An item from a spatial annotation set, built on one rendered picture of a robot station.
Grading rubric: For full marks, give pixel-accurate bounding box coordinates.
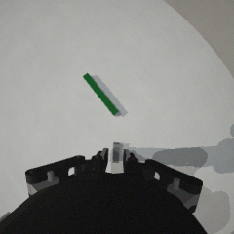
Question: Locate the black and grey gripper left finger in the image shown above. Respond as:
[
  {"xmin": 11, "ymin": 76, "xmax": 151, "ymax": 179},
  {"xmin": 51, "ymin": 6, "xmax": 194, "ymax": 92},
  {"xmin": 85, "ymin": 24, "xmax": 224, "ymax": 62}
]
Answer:
[{"xmin": 25, "ymin": 148, "xmax": 108, "ymax": 197}]

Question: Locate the green rod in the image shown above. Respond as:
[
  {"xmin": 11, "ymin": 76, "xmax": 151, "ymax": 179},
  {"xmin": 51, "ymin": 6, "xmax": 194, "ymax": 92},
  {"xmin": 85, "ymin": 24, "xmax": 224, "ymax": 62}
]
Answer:
[{"xmin": 83, "ymin": 73, "xmax": 118, "ymax": 115}]

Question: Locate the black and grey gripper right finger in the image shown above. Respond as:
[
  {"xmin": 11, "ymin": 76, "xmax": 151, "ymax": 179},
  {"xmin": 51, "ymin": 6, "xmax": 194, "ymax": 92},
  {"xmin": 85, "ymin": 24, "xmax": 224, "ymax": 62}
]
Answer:
[{"xmin": 123, "ymin": 149, "xmax": 203, "ymax": 213}]

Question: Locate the grey rod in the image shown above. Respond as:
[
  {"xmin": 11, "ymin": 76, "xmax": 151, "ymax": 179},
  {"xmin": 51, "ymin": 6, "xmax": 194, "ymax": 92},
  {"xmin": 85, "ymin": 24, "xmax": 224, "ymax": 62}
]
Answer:
[{"xmin": 112, "ymin": 142, "xmax": 120, "ymax": 163}]

